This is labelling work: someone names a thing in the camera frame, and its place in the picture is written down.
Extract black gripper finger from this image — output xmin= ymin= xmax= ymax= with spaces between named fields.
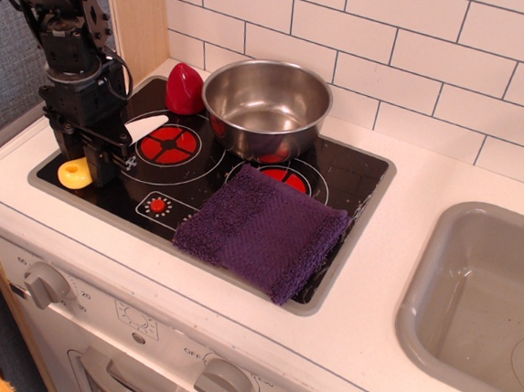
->
xmin=82 ymin=143 xmax=121 ymax=187
xmin=49 ymin=118 xmax=85 ymax=161

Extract purple folded towel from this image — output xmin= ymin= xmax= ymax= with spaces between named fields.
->
xmin=173 ymin=164 xmax=350 ymax=305

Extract stainless steel pot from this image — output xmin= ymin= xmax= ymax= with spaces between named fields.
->
xmin=202 ymin=59 xmax=333 ymax=164

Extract white toy oven front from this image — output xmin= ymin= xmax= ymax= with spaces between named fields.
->
xmin=0 ymin=238 xmax=368 ymax=392

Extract wooden side post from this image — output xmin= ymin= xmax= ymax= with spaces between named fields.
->
xmin=109 ymin=0 xmax=169 ymax=85

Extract grey left oven knob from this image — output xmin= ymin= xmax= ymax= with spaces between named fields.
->
xmin=24 ymin=261 xmax=70 ymax=310

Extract grey right oven knob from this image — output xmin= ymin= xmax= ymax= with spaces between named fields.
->
xmin=194 ymin=359 xmax=252 ymax=392

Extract grey sink basin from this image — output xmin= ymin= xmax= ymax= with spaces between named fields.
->
xmin=396 ymin=202 xmax=524 ymax=392

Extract black toy stovetop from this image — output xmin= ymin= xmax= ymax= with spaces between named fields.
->
xmin=27 ymin=78 xmax=396 ymax=315

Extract red toy pepper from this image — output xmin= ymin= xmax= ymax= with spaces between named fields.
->
xmin=165 ymin=62 xmax=205 ymax=115

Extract grey oven knob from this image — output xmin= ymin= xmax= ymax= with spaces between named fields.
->
xmin=24 ymin=261 xmax=70 ymax=310
xmin=194 ymin=359 xmax=252 ymax=392

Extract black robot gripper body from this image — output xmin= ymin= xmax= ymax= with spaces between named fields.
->
xmin=38 ymin=59 xmax=131 ymax=147

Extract yellow handled toy knife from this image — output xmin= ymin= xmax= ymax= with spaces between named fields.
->
xmin=58 ymin=113 xmax=168 ymax=190

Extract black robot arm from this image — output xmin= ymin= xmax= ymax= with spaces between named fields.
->
xmin=0 ymin=0 xmax=135 ymax=187

